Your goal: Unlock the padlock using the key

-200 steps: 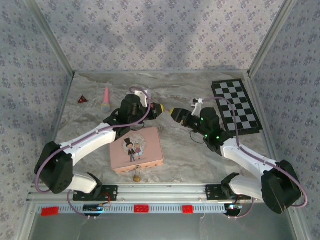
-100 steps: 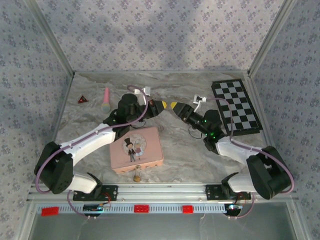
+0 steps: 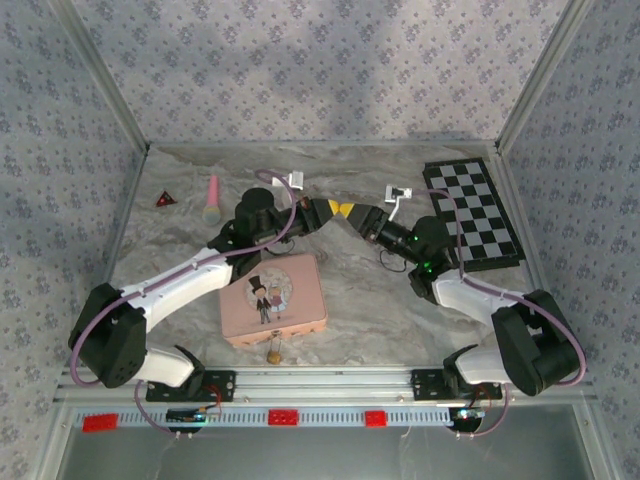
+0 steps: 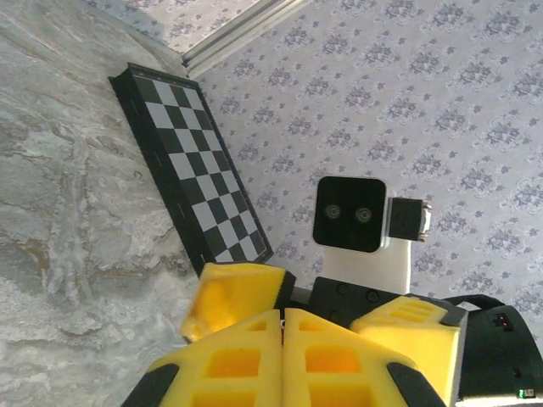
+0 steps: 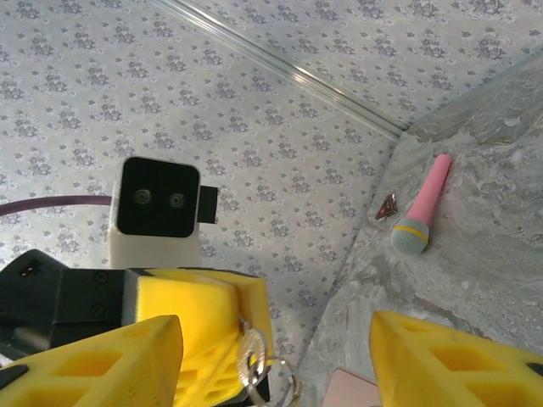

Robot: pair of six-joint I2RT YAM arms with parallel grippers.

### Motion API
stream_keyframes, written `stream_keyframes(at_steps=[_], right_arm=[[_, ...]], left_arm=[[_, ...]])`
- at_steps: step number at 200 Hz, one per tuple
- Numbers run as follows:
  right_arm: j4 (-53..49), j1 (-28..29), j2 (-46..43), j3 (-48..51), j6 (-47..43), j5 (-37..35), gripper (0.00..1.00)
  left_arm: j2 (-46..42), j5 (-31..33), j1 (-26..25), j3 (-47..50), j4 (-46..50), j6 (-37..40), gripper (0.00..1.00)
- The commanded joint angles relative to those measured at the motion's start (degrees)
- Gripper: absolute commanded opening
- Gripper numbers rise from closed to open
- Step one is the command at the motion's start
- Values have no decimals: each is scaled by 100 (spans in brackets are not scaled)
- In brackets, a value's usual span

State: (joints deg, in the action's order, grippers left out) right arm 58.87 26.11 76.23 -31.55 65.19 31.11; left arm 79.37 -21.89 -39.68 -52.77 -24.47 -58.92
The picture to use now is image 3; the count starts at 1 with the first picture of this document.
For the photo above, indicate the small brass padlock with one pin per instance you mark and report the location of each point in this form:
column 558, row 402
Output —
column 273, row 357

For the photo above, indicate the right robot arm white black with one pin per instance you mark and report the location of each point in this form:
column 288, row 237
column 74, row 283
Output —
column 462, row 295

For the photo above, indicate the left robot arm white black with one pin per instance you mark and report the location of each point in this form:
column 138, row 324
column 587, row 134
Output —
column 175, row 285

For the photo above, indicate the pink toy microphone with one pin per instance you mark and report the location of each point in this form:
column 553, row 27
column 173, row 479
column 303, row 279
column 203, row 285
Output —
column 214, row 192

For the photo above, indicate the black and white checkerboard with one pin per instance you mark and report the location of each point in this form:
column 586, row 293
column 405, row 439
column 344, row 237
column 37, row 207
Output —
column 470, row 210

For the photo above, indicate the pink box with cartoon couple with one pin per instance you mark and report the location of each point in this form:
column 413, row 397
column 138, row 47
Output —
column 300, row 295

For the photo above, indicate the red triangular toy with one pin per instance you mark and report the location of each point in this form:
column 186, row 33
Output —
column 165, row 200

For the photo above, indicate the small circuit board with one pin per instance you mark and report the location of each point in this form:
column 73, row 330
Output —
column 185, row 415
column 467, row 415

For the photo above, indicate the red toy brick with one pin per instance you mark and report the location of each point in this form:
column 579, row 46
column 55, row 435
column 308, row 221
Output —
column 100, row 423
column 283, row 417
column 376, row 419

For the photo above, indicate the aluminium table edge rail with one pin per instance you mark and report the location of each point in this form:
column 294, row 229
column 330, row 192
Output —
column 320, row 145

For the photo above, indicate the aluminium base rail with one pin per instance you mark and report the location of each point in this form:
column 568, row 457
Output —
column 320, row 385

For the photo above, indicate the aluminium frame post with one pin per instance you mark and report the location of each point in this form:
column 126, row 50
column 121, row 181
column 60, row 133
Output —
column 547, row 72
column 107, row 75

